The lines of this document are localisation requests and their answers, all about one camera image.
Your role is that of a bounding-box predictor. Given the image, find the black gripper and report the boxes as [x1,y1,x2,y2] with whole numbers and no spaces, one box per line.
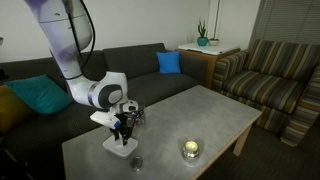
[111,112,137,147]

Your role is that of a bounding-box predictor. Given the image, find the white rectangular container lid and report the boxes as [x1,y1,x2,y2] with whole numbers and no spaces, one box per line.
[102,134,139,159]

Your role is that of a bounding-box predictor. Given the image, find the round grey metal disc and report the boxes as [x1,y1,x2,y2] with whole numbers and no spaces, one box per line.
[129,156,145,173]

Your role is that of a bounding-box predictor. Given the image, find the dark grey fabric sofa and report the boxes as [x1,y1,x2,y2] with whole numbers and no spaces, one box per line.
[0,42,208,180]

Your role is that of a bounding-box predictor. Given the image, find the candle in silver jar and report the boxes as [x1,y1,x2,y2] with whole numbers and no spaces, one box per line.
[182,139,201,162]

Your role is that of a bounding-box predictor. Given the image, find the blue square cushion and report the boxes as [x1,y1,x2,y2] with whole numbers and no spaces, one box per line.
[155,50,182,75]

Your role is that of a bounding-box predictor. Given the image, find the teal cushion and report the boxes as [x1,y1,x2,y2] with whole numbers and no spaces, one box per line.
[3,73,75,116]

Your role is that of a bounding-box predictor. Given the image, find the mustard yellow cushion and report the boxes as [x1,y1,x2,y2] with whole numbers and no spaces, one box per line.
[0,84,33,135]

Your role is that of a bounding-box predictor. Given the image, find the wooden side table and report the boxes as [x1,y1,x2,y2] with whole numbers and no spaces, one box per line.
[178,48,241,90]

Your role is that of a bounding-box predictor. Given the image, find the black tripod stand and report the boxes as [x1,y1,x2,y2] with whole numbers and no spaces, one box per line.
[0,136,35,180]

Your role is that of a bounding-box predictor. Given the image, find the white flat board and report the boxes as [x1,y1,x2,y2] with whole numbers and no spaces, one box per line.
[177,42,241,56]

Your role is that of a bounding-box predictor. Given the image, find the plant in teal pot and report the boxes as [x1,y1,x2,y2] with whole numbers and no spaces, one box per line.
[196,19,210,47]

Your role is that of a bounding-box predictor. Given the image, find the plant in small white pot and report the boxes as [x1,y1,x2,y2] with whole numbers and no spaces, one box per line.
[208,0,222,47]

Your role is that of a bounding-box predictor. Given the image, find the striped armchair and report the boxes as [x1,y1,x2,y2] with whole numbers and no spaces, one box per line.
[211,39,320,148]

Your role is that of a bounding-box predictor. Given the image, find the grey window blinds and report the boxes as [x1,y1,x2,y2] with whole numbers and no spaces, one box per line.
[248,0,320,51]

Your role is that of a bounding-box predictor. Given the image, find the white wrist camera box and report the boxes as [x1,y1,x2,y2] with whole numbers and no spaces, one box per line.
[89,110,122,131]

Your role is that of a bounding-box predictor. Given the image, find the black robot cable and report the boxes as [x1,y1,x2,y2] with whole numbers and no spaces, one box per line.
[61,0,97,81]

